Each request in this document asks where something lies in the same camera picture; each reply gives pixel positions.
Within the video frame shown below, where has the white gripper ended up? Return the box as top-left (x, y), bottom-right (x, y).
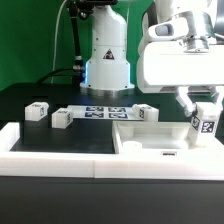
top-left (136, 41), bottom-right (224, 117)

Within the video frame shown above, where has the white square table top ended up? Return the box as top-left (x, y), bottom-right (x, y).
top-left (112, 121), bottom-right (224, 156)

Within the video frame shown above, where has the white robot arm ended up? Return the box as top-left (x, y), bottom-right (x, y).
top-left (81, 0), bottom-right (224, 116)

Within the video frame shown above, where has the white U-shaped obstacle fence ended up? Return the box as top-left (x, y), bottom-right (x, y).
top-left (0, 122), bottom-right (224, 180)

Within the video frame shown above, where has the white sheet with AprilTags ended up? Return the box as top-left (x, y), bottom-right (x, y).
top-left (69, 105), bottom-right (138, 120)

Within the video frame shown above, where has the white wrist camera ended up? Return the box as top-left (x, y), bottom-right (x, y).
top-left (147, 17), bottom-right (189, 42)

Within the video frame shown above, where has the black cable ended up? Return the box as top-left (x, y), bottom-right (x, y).
top-left (35, 67), bottom-right (83, 84)

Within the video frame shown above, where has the white cable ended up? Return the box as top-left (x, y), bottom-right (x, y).
top-left (50, 0), bottom-right (69, 85)

